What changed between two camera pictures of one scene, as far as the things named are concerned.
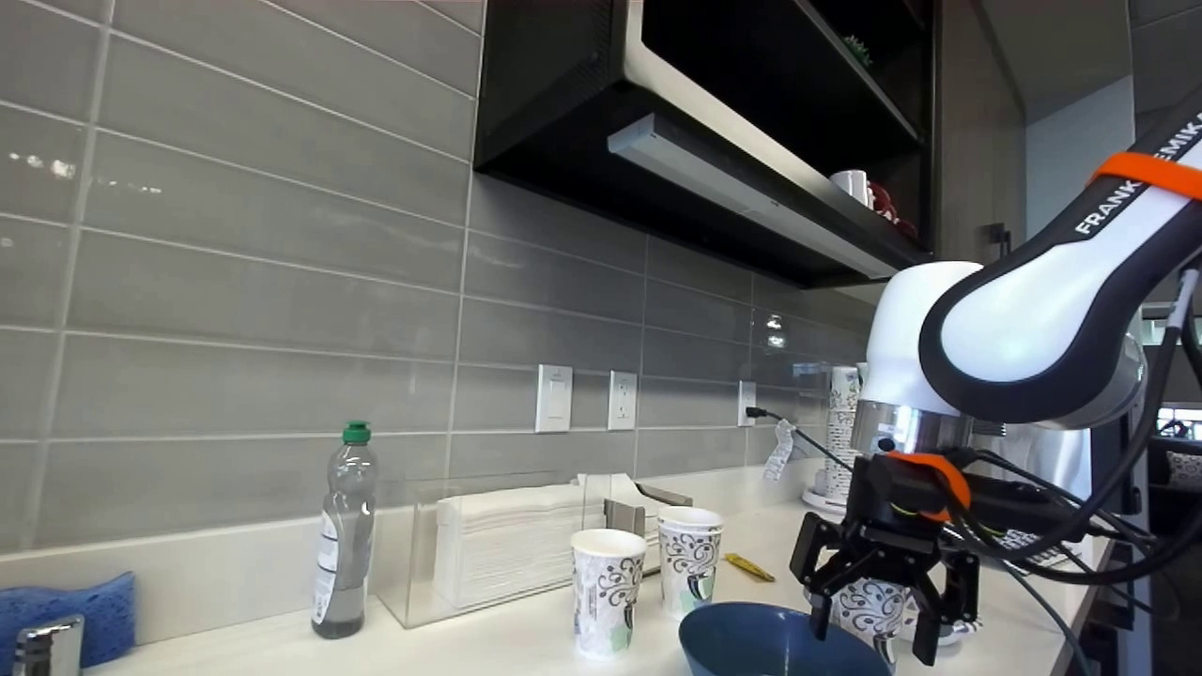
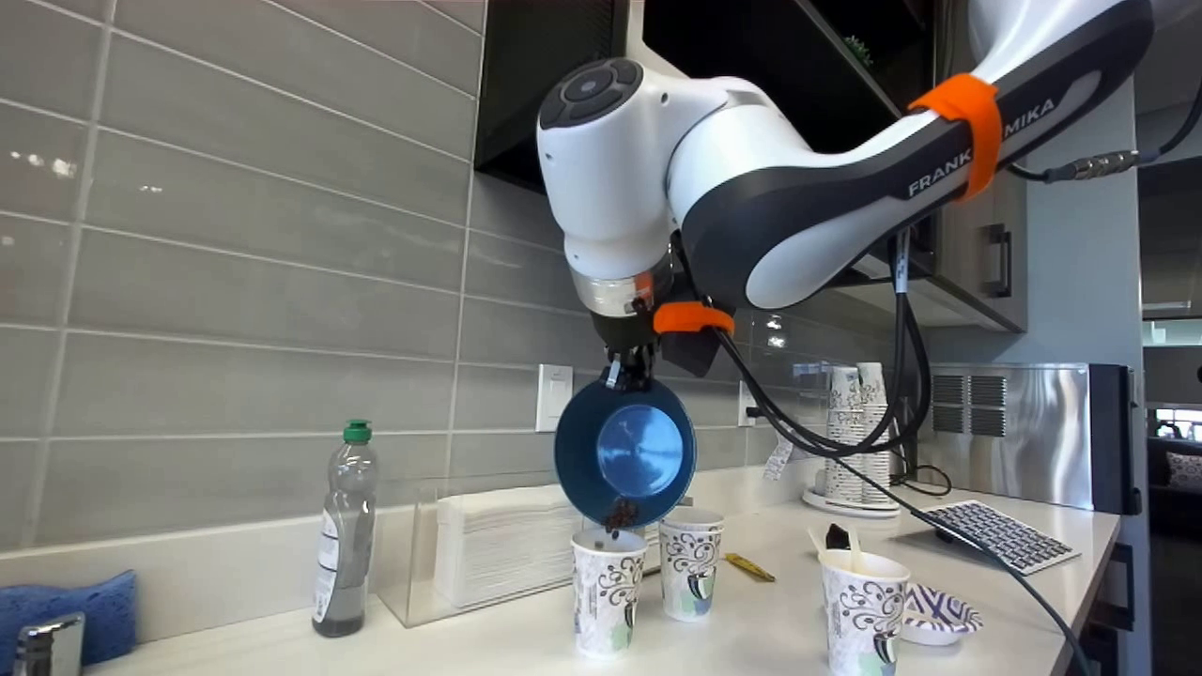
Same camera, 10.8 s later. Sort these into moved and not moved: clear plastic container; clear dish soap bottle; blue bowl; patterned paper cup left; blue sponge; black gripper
Moved: black gripper; blue bowl
Not moved: clear dish soap bottle; clear plastic container; patterned paper cup left; blue sponge
